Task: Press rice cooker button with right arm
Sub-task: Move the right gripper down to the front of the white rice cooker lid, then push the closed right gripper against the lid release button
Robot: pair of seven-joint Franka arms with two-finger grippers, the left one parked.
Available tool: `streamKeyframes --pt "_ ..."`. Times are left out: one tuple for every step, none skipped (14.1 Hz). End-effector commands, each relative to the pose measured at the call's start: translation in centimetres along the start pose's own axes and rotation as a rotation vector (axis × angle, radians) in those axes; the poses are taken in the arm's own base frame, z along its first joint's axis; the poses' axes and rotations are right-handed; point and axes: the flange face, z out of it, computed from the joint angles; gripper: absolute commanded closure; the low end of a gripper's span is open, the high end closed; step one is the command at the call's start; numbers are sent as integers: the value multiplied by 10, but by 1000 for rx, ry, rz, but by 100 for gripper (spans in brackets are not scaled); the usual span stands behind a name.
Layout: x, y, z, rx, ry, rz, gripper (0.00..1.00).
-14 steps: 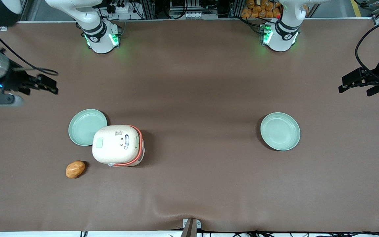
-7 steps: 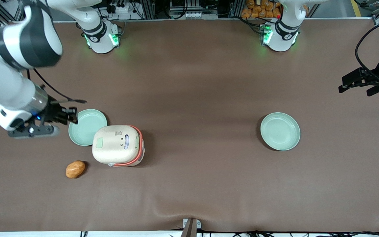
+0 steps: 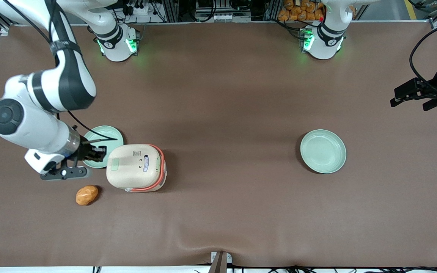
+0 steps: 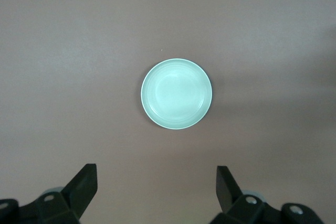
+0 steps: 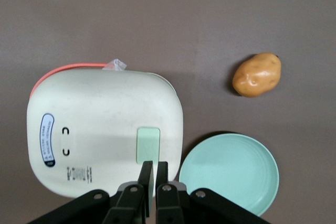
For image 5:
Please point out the brown potato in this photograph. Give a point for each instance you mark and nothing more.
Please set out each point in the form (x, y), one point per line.
(257, 74)

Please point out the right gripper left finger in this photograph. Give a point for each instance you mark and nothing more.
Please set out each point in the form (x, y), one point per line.
(131, 203)

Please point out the cream rice cooker orange trim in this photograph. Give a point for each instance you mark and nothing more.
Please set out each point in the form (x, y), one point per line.
(105, 108)

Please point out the brown table cover cloth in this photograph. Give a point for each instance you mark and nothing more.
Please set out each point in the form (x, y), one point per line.
(105, 11)

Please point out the clear plastic liner bag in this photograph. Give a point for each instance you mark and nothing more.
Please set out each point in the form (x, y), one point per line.
(115, 65)

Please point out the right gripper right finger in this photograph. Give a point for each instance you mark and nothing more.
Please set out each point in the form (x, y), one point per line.
(168, 203)

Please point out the mint green plate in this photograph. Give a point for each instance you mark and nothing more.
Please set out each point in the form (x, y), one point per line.
(231, 166)

